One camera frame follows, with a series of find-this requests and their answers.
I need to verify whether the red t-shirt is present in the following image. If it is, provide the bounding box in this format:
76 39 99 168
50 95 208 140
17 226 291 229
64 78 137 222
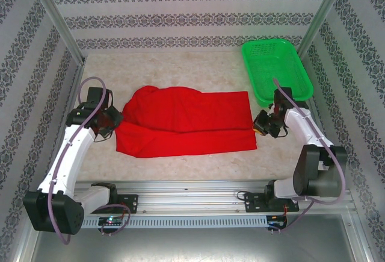
115 85 258 159

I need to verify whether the green plastic basket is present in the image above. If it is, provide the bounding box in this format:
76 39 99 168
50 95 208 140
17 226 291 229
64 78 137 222
241 39 315 109

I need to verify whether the grey metal bottom panel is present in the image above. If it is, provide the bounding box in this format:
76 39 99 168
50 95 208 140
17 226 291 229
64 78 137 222
28 227 372 262

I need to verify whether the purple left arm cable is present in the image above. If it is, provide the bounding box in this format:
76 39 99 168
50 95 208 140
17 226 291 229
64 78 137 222
46 76 132 246

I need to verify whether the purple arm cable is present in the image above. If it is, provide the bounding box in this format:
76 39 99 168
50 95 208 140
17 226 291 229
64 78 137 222
46 76 132 246
272 76 347 235

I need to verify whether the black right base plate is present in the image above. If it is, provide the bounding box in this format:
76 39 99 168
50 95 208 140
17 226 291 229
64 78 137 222
244 192 300 214

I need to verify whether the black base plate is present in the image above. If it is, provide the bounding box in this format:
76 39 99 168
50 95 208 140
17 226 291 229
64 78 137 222
115 194 139 214
244 192 300 214

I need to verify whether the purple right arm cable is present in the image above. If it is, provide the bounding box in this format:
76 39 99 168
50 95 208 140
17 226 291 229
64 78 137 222
272 76 347 235

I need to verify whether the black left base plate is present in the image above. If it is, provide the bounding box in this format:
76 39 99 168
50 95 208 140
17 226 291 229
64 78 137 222
115 194 139 214

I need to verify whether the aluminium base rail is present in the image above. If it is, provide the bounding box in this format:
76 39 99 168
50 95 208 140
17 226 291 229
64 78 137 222
28 179 356 215

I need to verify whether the aluminium frame post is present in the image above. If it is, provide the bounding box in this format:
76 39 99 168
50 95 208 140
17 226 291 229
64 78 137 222
31 0 87 64
296 0 352 57

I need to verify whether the grey slotted cable duct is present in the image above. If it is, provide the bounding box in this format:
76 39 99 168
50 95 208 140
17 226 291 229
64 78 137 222
81 216 268 228

